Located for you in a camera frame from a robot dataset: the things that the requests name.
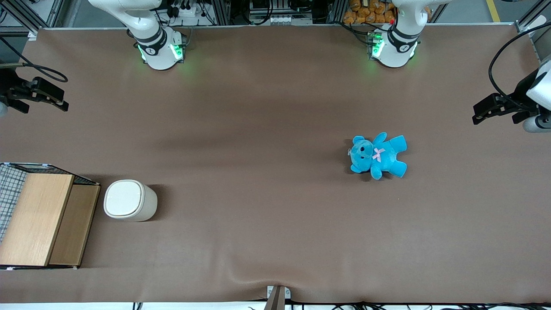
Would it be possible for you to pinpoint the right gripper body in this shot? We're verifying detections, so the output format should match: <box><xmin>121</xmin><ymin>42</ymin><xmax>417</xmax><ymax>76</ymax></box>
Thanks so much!
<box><xmin>0</xmin><ymin>67</ymin><xmax>33</xmax><ymax>102</ymax></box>

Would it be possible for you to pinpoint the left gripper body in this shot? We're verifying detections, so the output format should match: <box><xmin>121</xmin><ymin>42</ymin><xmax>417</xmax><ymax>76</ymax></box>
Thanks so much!
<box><xmin>513</xmin><ymin>55</ymin><xmax>551</xmax><ymax>114</ymax></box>

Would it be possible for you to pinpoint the white push-lid trash can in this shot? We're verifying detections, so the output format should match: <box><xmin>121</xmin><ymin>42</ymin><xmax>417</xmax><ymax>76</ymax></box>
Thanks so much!
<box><xmin>103</xmin><ymin>180</ymin><xmax>158</xmax><ymax>222</ymax></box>

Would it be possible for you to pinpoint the light wooden board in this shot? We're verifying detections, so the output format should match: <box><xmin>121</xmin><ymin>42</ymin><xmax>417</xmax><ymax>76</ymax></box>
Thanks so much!
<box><xmin>0</xmin><ymin>174</ymin><xmax>75</xmax><ymax>267</ymax></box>

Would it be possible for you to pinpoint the blue teddy bear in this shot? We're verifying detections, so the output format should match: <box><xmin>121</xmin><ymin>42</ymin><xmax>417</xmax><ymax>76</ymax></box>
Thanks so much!
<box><xmin>348</xmin><ymin>132</ymin><xmax>408</xmax><ymax>180</ymax></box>

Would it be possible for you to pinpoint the brown wooden board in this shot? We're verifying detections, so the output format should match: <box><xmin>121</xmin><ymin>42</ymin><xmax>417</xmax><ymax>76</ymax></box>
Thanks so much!
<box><xmin>49</xmin><ymin>184</ymin><xmax>101</xmax><ymax>267</ymax></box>

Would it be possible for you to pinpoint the orange plush toy pile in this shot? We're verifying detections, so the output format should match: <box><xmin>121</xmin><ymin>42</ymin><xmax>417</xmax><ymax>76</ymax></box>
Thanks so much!
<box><xmin>343</xmin><ymin>0</ymin><xmax>432</xmax><ymax>25</ymax></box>

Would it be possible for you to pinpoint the white power strip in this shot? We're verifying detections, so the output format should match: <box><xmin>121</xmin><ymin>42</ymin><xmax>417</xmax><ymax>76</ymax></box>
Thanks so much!
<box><xmin>169</xmin><ymin>0</ymin><xmax>199</xmax><ymax>18</ymax></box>

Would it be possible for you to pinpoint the grey electronics rack unit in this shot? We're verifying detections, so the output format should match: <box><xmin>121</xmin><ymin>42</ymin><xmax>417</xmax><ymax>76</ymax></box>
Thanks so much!
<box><xmin>249</xmin><ymin>0</ymin><xmax>314</xmax><ymax>25</ymax></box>

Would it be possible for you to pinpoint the brown table mat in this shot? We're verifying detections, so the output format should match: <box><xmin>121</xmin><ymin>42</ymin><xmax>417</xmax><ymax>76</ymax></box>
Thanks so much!
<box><xmin>0</xmin><ymin>24</ymin><xmax>551</xmax><ymax>304</ymax></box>

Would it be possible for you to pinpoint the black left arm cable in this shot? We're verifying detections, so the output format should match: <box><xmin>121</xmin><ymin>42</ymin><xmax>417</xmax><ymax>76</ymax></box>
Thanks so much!
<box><xmin>488</xmin><ymin>24</ymin><xmax>551</xmax><ymax>108</ymax></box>

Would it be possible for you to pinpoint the aluminium frame profile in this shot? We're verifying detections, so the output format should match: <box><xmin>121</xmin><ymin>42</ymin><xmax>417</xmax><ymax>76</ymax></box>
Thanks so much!
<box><xmin>516</xmin><ymin>8</ymin><xmax>551</xmax><ymax>34</ymax></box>
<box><xmin>0</xmin><ymin>0</ymin><xmax>66</xmax><ymax>41</ymax></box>

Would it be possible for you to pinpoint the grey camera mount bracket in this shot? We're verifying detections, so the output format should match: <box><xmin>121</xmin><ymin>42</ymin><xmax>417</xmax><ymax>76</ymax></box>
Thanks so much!
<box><xmin>263</xmin><ymin>285</ymin><xmax>291</xmax><ymax>310</ymax></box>

